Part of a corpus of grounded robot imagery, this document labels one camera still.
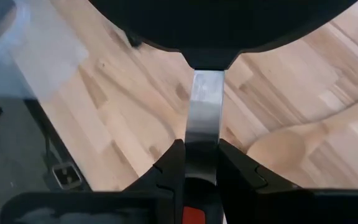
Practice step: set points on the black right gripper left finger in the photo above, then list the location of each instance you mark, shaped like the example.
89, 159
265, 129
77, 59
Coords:
166, 174

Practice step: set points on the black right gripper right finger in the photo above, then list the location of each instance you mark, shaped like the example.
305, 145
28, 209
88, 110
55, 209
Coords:
244, 180

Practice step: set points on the wooden spoon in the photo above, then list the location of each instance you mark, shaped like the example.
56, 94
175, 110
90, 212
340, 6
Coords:
275, 152

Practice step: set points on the black spatula with metal neck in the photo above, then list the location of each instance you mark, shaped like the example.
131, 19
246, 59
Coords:
204, 109

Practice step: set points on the metal foot plate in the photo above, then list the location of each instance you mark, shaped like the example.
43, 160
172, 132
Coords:
67, 175

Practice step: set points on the clear plastic bin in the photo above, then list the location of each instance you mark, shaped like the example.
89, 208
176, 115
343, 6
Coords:
42, 56

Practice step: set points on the black table edge frame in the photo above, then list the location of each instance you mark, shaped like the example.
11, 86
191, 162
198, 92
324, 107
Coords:
42, 124

